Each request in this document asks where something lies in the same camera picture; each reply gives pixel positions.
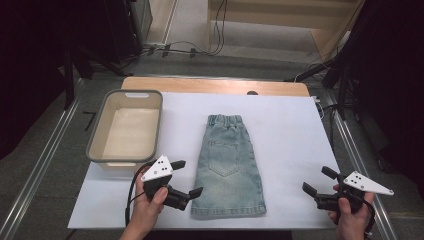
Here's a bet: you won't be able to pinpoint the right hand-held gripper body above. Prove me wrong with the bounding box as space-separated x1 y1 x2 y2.
313 170 395 214

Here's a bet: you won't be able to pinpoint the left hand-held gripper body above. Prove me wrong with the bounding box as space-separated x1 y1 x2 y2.
140 154 192 212

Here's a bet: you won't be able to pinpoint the light blue denim skirt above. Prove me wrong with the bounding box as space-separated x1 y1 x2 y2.
190 113 268 219

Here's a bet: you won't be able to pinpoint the beige basket with grey rim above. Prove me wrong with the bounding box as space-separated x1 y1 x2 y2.
85 88 164 173

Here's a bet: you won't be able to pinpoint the person's right hand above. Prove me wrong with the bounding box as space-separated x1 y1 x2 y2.
328 184 376 240

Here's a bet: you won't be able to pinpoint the person's left hand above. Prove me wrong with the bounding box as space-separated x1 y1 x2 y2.
130 165 170 236

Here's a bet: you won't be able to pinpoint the white table sheet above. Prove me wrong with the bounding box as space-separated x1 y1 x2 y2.
67 90 361 231

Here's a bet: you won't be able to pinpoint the black metal stand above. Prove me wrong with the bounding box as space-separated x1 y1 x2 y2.
62 44 134 111
284 56 355 122

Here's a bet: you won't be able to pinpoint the black curtain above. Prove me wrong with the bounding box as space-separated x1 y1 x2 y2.
343 0 424 201
0 0 143 161

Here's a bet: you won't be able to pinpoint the grey computer tower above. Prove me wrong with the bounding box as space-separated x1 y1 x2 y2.
128 0 154 48

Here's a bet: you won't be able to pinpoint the beige wooden furniture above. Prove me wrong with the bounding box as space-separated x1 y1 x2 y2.
207 0 366 64

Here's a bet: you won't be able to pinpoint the aluminium floor rail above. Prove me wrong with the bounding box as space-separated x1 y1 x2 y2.
323 90 398 240
0 78 88 240

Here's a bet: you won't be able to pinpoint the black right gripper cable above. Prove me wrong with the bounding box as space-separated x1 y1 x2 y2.
361 199 377 240

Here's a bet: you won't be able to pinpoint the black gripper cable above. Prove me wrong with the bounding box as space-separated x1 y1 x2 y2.
124 161 158 228
361 199 377 240

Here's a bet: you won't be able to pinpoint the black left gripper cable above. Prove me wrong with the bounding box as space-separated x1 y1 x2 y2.
124 161 158 228

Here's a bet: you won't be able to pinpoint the black floor cables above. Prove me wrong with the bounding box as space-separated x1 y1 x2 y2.
138 0 229 58

